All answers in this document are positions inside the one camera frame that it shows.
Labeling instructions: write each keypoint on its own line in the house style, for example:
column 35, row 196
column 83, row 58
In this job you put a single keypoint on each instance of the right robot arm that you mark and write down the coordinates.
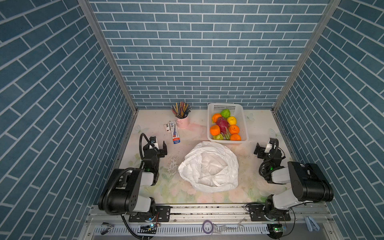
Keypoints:
column 308, row 183

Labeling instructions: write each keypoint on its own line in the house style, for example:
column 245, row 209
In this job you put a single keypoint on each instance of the metal clip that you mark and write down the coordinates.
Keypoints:
column 108, row 228

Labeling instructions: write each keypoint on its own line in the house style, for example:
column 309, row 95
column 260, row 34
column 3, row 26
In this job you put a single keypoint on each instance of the white plastic basket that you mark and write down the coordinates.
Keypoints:
column 237, row 111

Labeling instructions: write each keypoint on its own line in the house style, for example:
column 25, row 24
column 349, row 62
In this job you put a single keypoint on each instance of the white plastic bag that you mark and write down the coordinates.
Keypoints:
column 210, row 167

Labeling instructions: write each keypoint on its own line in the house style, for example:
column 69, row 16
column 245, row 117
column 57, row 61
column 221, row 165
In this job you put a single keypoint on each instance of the large orange fruit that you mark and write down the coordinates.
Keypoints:
column 235, row 137

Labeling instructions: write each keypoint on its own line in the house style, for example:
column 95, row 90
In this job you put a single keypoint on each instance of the small white eraser box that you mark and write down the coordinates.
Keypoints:
column 167, row 127

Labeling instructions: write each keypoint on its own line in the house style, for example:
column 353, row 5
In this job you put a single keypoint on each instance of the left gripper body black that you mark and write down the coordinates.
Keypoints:
column 160, row 154

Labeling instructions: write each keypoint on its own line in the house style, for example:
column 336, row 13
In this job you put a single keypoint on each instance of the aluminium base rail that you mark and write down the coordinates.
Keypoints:
column 186, row 221

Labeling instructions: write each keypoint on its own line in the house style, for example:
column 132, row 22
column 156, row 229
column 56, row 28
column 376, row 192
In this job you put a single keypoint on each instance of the blue clamp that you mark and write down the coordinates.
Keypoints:
column 311, row 224

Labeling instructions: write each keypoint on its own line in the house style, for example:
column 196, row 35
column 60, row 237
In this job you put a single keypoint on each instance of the colored pencils bundle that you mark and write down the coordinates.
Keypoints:
column 181, row 110

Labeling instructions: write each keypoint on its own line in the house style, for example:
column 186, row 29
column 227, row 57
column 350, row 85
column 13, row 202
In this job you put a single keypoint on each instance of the pink pencil cup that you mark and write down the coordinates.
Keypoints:
column 183, row 123

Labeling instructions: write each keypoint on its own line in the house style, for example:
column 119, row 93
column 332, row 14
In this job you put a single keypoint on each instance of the yellow lemon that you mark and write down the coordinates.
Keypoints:
column 232, row 120

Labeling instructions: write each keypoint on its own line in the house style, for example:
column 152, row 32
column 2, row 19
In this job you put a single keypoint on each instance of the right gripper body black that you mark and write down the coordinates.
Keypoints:
column 262, row 155

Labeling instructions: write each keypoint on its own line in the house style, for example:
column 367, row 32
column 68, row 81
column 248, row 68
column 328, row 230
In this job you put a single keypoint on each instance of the pink dragon fruit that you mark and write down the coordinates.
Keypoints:
column 224, row 126

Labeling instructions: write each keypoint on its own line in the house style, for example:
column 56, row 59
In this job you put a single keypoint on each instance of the purple tape roll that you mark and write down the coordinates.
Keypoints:
column 208, row 227

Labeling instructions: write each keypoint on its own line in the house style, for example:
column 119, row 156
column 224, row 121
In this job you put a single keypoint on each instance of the toothpaste box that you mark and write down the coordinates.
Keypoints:
column 174, row 132

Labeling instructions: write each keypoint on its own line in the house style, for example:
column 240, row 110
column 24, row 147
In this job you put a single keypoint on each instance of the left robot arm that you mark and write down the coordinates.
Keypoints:
column 121, row 194

